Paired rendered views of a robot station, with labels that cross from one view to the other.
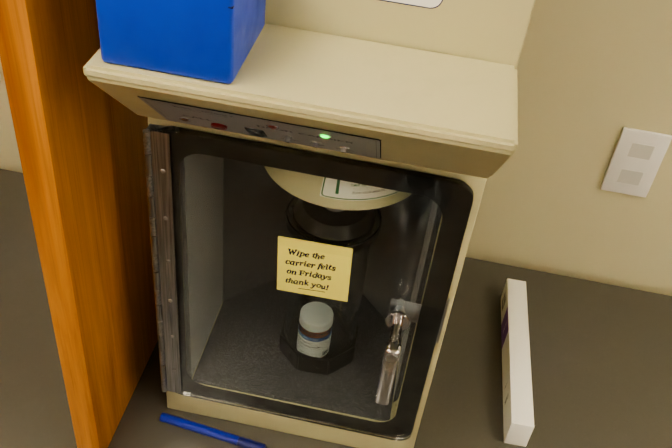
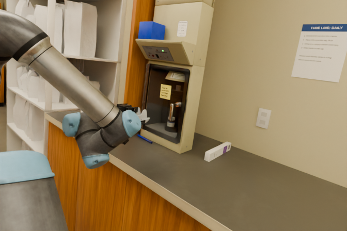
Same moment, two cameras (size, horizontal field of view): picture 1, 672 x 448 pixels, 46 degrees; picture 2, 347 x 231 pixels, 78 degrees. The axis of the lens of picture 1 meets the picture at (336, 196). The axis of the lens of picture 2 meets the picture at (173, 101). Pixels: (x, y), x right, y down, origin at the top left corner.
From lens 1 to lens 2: 0.86 m
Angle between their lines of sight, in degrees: 41
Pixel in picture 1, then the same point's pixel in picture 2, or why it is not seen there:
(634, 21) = (258, 80)
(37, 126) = (130, 53)
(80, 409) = not seen: hidden behind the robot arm
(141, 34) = (142, 33)
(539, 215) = (241, 133)
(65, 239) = (129, 76)
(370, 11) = (177, 38)
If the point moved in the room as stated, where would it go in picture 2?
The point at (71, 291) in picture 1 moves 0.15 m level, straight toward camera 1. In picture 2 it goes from (127, 87) to (117, 89)
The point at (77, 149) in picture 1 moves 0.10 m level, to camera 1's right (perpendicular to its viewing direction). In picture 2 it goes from (136, 64) to (149, 66)
